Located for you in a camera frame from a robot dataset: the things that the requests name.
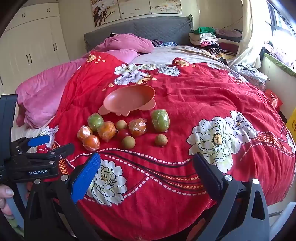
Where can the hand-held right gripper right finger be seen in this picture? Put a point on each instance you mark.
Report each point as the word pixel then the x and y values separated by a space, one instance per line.
pixel 208 176

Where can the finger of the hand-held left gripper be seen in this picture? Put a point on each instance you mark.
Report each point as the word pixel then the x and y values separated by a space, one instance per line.
pixel 60 150
pixel 39 139

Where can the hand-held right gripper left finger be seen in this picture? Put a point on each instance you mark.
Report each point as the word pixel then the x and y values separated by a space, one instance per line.
pixel 85 178

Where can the orange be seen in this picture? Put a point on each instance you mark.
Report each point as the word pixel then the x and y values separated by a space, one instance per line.
pixel 138 127
pixel 91 143
pixel 106 131
pixel 84 132

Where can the small green mango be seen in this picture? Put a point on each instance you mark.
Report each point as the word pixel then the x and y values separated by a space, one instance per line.
pixel 95 122

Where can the brown longan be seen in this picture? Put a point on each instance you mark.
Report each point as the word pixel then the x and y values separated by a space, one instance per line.
pixel 128 142
pixel 161 140
pixel 121 125

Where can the small red tomato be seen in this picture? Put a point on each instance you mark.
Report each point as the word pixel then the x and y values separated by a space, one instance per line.
pixel 123 134

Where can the large green mango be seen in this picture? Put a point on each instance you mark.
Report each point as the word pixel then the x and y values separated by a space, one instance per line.
pixel 160 120

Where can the pink plastic plate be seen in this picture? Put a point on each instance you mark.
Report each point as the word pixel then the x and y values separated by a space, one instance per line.
pixel 129 97

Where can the person's left hand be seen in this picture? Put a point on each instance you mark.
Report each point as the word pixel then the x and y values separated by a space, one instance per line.
pixel 5 192

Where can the pink quilt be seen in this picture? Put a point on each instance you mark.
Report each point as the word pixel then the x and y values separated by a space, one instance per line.
pixel 46 92

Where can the light green cloth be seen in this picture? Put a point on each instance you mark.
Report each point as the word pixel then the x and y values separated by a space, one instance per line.
pixel 15 228

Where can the red floral blanket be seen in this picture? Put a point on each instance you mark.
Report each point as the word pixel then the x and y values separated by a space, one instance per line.
pixel 196 97

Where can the yellow box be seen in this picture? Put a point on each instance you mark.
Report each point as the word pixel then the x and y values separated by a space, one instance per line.
pixel 291 126

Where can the white wardrobe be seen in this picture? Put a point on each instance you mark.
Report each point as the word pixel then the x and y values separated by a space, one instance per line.
pixel 34 41

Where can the red paper bag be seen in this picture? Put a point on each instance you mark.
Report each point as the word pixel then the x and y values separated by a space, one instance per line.
pixel 274 98

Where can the crumpled pale clothes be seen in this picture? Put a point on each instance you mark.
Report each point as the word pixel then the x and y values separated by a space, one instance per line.
pixel 249 73

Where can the beige bed sheet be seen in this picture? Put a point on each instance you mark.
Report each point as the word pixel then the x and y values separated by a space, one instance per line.
pixel 171 54

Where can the green-edged ledge cover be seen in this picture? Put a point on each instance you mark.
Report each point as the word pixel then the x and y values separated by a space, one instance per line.
pixel 279 63

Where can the stack of folded clothes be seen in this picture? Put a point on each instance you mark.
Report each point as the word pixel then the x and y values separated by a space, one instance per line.
pixel 208 41

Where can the blue floral cloth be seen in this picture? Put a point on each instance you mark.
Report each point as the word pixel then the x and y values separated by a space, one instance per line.
pixel 170 43

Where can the purple striped pillow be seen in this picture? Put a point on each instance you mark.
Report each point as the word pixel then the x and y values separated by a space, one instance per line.
pixel 157 42

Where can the clothes pile on windowsill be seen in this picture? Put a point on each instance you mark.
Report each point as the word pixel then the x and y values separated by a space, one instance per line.
pixel 282 53

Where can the cream curtain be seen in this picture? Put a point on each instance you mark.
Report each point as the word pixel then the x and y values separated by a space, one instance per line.
pixel 247 34

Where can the grey padded headboard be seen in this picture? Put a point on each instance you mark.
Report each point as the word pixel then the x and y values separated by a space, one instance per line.
pixel 148 30

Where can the window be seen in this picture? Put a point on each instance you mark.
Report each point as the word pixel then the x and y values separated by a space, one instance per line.
pixel 281 18

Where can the floral wall painting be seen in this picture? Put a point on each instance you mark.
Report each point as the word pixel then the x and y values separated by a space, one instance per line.
pixel 134 8

